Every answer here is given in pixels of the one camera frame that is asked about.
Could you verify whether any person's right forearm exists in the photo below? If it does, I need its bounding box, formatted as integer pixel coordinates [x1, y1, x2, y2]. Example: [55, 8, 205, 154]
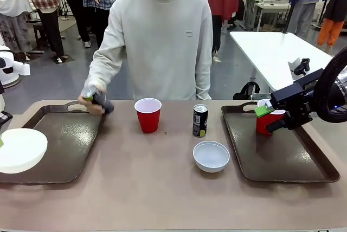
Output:
[82, 44, 123, 95]

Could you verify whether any thick black cable hose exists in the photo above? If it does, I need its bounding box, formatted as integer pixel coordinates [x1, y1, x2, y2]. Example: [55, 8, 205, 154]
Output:
[315, 45, 347, 124]

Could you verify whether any person in grey sweatshirt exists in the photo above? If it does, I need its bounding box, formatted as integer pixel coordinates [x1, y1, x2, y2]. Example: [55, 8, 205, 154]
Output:
[82, 0, 213, 101]

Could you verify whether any white plate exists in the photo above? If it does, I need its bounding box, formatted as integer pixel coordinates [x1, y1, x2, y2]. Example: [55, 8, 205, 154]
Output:
[0, 128, 48, 175]

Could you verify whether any black drink can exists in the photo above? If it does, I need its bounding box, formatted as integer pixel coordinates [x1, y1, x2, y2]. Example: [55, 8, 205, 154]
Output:
[192, 104, 209, 138]
[83, 87, 115, 114]

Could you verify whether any grey background workbench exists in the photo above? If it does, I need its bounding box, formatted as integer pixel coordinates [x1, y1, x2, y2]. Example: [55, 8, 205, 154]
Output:
[243, 0, 291, 31]

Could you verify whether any white folded paper card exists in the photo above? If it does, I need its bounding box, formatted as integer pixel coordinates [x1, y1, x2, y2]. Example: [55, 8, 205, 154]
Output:
[287, 56, 302, 80]

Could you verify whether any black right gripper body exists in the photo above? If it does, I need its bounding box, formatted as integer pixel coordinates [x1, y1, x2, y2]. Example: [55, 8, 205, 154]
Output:
[270, 82, 316, 131]

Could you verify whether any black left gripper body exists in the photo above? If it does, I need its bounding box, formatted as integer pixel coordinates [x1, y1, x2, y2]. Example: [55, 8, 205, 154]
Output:
[0, 111, 14, 136]

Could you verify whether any black handheld controller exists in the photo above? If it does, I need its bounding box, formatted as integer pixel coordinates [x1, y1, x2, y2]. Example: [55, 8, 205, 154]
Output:
[294, 57, 311, 76]

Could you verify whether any brown plastic serving tray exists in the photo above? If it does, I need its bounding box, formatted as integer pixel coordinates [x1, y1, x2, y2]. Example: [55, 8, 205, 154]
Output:
[221, 101, 340, 183]
[0, 101, 107, 184]

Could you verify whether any person's right hand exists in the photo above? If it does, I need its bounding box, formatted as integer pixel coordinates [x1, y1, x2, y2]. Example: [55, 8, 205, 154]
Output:
[78, 86, 106, 115]

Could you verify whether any white folding table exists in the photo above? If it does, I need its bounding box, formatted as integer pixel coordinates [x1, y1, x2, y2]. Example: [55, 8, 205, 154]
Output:
[229, 31, 335, 92]

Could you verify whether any person in red plaid shirt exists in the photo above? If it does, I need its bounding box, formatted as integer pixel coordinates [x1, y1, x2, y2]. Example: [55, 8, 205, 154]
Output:
[19, 0, 69, 64]

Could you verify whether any white foam bowl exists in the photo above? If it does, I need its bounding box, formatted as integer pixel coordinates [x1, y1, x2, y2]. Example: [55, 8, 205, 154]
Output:
[192, 140, 231, 173]

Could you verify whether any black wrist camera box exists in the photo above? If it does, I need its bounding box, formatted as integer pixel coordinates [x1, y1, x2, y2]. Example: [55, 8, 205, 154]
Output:
[293, 68, 326, 92]

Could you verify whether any person in black trousers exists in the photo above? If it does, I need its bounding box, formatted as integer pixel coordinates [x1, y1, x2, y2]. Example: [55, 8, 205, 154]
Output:
[63, 0, 92, 49]

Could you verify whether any red plastic cup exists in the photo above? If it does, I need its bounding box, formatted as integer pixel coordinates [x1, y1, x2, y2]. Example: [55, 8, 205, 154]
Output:
[134, 98, 162, 134]
[256, 99, 286, 136]

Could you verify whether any black backpack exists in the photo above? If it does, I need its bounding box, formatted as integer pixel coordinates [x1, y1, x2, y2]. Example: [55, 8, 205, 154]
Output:
[233, 81, 261, 100]

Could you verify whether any person in orange trousers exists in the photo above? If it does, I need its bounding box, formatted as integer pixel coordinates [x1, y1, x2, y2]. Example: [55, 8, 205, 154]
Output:
[316, 0, 347, 55]

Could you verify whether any person in white clothes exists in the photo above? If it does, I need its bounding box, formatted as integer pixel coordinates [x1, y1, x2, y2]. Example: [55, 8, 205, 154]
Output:
[0, 0, 35, 61]

